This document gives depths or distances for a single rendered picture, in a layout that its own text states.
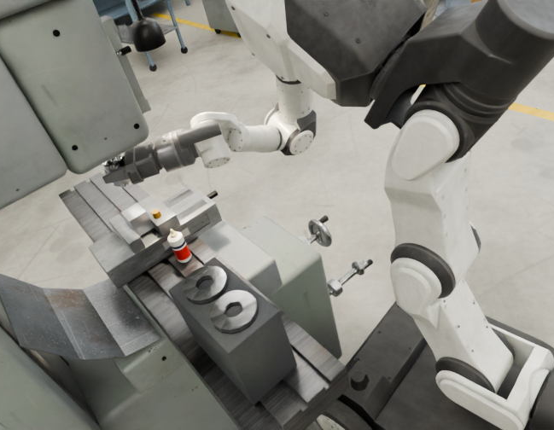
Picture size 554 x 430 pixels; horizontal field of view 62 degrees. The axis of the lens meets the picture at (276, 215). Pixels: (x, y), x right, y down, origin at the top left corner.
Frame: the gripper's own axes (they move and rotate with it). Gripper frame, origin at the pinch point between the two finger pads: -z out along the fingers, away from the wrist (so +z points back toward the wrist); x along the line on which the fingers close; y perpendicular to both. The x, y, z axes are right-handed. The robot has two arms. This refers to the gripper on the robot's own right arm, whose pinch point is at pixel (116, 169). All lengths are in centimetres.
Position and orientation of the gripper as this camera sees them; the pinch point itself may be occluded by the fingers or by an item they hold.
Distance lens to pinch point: 116.3
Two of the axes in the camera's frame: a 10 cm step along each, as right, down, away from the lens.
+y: 2.2, 7.4, 6.3
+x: 2.4, 5.9, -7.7
